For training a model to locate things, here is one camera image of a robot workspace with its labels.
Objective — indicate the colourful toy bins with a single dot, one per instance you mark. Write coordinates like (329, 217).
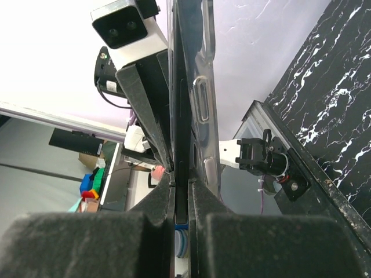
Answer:
(90, 192)

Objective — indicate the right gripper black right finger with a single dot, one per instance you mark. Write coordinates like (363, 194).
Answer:
(225, 244)

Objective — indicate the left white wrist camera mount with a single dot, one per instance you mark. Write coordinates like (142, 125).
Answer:
(129, 29)

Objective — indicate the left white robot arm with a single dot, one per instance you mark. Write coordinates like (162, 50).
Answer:
(258, 156)

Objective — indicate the grey phone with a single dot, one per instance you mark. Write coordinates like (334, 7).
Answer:
(180, 114)

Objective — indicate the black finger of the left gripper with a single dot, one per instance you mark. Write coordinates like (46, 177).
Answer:
(142, 110)

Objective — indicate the clear transparent phone case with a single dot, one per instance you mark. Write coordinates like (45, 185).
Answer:
(196, 20)

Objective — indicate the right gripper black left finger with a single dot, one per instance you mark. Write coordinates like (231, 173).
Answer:
(134, 243)

